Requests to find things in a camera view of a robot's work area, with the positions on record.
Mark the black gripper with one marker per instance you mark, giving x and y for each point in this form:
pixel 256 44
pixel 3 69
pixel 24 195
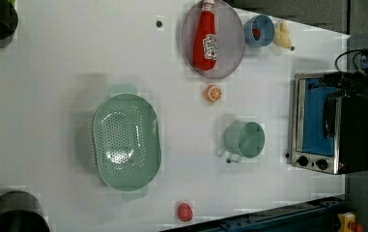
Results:
pixel 353 82

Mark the blue oven door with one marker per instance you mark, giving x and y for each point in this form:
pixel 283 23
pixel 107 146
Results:
pixel 314 140

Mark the black toaster oven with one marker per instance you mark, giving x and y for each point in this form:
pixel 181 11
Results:
pixel 351 132

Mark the plush banana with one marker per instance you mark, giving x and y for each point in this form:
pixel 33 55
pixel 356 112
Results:
pixel 281 35

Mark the blue bowl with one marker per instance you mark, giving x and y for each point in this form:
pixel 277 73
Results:
pixel 262 22

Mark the plush strawberry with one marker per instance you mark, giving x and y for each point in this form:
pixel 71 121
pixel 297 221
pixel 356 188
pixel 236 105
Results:
pixel 256 34

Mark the green mug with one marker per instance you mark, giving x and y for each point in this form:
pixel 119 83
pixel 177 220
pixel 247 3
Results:
pixel 243 140

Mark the yellow orange clamp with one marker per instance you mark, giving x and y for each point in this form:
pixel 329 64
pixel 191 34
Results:
pixel 348 223

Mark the orange slice toy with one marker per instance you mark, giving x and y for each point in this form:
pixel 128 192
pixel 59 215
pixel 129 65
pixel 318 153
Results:
pixel 212 93

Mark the grey round plate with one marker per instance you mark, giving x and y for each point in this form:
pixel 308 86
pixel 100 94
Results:
pixel 230 38

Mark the plush ketchup bottle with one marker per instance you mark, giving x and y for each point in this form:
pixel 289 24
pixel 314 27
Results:
pixel 205 49

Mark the red raspberry toy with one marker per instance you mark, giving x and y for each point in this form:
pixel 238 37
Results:
pixel 185 213

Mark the green colander basket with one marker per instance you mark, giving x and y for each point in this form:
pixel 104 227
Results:
pixel 127 142

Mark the blue metal frame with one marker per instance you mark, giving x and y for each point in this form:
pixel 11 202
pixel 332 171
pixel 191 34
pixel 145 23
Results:
pixel 311 216

